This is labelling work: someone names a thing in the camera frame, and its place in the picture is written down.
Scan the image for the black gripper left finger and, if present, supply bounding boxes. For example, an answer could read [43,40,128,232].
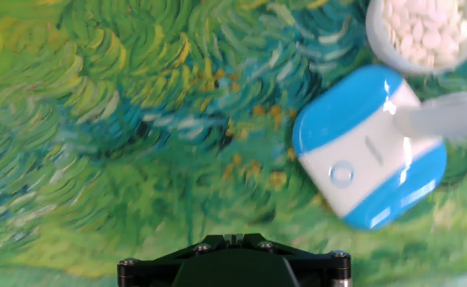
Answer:
[116,233,234,287]

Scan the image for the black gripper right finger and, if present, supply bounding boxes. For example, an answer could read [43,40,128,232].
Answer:
[233,233,353,287]

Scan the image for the blue white desk lamp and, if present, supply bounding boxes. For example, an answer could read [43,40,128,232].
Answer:
[292,65,467,231]

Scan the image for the painted landscape tablecloth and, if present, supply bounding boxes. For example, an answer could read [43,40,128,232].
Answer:
[0,0,467,287]

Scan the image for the white round bowl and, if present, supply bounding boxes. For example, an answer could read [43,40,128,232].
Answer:
[364,0,467,77]

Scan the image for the white tablets heap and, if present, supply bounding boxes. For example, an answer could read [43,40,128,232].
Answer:
[380,0,467,67]

